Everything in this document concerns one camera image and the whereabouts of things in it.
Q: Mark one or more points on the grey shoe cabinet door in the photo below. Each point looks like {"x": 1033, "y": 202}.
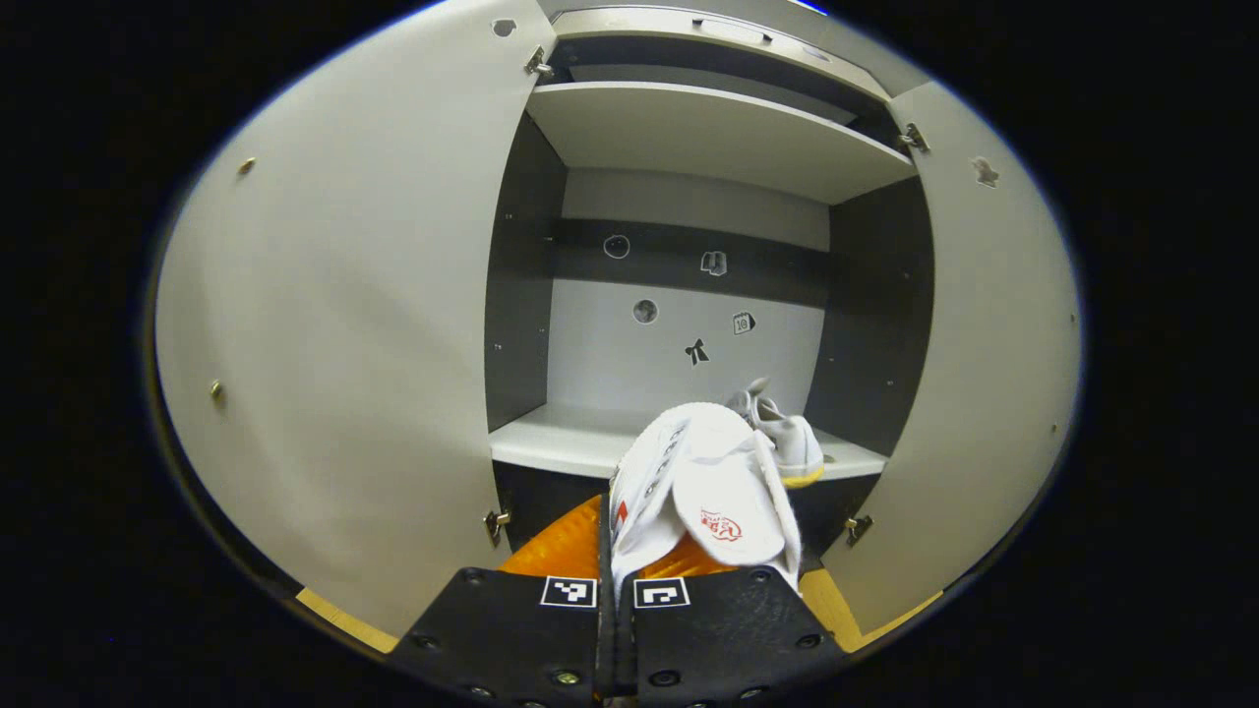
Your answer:
{"x": 344, "y": 324}
{"x": 984, "y": 374}

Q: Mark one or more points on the grey shoe cabinet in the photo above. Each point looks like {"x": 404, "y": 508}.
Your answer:
{"x": 610, "y": 364}

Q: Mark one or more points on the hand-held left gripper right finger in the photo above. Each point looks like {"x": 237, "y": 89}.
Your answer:
{"x": 728, "y": 629}

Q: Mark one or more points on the white shoe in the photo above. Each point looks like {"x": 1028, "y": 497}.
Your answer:
{"x": 708, "y": 472}
{"x": 792, "y": 442}

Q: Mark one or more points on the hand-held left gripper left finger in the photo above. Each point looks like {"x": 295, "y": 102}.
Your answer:
{"x": 511, "y": 629}

